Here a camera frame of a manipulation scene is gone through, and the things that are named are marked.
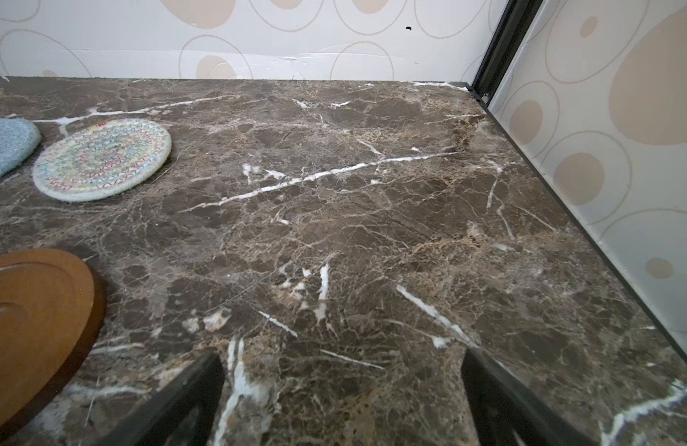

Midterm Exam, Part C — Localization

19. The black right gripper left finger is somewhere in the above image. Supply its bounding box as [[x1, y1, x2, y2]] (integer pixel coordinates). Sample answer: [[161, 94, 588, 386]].
[[99, 352, 226, 445]]

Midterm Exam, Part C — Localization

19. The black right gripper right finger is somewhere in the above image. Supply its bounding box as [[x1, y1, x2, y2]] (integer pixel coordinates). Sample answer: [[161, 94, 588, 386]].
[[460, 349, 594, 446]]

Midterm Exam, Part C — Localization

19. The brown wooden round coaster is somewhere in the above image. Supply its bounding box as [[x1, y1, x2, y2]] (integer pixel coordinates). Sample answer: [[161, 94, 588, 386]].
[[0, 248, 107, 442]]

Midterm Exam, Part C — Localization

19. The multicolour woven round coaster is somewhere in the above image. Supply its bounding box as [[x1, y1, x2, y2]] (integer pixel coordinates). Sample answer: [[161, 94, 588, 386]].
[[32, 119, 172, 203]]

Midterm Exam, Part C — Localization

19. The light blue woven coaster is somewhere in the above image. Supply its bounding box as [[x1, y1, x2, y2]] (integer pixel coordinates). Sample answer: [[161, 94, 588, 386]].
[[0, 118, 42, 178]]

